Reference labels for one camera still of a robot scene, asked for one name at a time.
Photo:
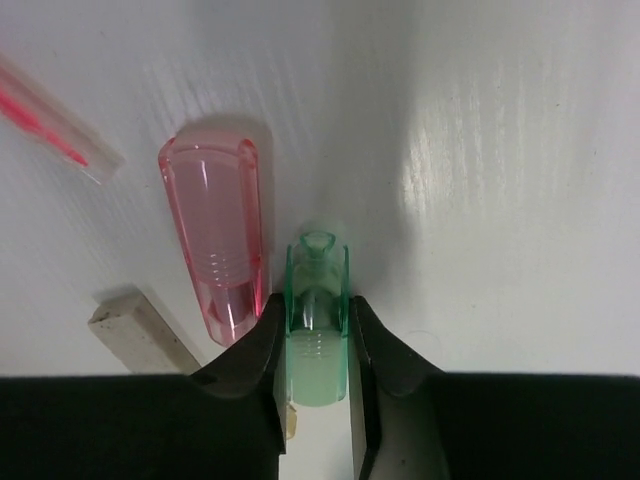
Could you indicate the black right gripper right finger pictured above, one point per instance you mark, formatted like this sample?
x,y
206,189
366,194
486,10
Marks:
x,y
394,430

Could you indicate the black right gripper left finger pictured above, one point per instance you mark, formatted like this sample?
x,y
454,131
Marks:
x,y
245,386

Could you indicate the green highlighter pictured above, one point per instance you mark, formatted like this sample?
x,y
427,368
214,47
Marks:
x,y
317,288

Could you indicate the pink highlighter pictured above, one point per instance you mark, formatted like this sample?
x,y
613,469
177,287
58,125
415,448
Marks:
x,y
211,178

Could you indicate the small tan eraser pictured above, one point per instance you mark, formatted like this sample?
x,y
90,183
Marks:
x,y
291,419

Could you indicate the grey white eraser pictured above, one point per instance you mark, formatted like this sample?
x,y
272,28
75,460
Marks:
x,y
140,331

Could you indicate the pink thin pen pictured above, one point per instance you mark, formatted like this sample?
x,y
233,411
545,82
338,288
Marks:
x,y
28,106

